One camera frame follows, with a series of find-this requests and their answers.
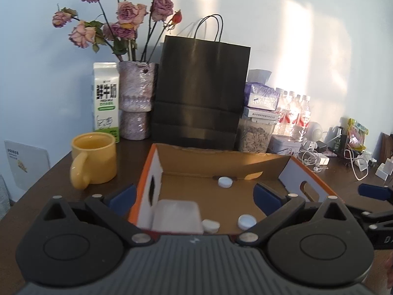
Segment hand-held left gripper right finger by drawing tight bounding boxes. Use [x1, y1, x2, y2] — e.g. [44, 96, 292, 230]
[235, 182, 353, 247]

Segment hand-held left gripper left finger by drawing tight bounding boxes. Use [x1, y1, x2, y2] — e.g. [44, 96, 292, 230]
[43, 184, 154, 247]

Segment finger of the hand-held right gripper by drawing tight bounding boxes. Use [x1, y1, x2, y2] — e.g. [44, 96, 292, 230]
[359, 183, 393, 205]
[345, 203, 393, 233]

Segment translucent plastic bottle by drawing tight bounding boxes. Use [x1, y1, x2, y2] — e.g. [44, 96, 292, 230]
[150, 199, 205, 234]

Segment red cardboard box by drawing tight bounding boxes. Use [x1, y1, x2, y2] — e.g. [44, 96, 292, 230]
[127, 143, 338, 236]

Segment white charging dock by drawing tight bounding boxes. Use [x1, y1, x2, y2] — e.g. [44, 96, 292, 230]
[376, 157, 393, 179]

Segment yellow mug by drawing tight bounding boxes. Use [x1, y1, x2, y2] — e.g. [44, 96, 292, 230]
[70, 132, 118, 189]

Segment dark brown round stand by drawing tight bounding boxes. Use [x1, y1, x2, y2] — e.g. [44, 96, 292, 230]
[382, 133, 393, 163]

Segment floral tin box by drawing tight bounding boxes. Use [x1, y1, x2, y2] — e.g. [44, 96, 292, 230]
[272, 134, 303, 156]

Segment white earphones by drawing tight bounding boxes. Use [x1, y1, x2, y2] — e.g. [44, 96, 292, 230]
[297, 149, 328, 173]

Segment yellow snack packet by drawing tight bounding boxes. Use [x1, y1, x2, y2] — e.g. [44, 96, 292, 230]
[347, 118, 369, 152]

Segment clear jar of seeds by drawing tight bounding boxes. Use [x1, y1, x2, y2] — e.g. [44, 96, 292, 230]
[236, 118, 275, 153]

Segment white robot-shaped speaker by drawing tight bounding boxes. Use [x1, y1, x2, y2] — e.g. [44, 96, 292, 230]
[302, 121, 323, 149]

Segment white flat box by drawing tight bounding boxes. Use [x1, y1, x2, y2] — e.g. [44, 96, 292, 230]
[242, 106, 281, 125]

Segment pack of water bottles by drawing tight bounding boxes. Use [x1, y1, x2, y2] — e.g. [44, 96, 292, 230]
[272, 88, 312, 140]

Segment white milk carton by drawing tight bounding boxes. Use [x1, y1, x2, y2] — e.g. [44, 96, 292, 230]
[93, 62, 120, 143]

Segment purple wrapped vase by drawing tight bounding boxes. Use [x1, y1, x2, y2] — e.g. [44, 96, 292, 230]
[118, 61, 158, 140]

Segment purple tissue pack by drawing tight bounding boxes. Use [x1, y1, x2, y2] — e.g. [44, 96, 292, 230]
[244, 69, 281, 111]

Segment white printed board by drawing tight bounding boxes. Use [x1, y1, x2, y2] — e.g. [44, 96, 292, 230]
[4, 140, 51, 191]

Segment black paper bag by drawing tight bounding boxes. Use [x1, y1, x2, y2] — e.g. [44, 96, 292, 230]
[151, 14, 251, 152]

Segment dried rose bouquet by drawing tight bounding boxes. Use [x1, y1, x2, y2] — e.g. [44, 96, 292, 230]
[52, 0, 183, 62]

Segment white looped cable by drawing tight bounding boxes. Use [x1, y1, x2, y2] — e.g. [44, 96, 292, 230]
[344, 149, 373, 181]

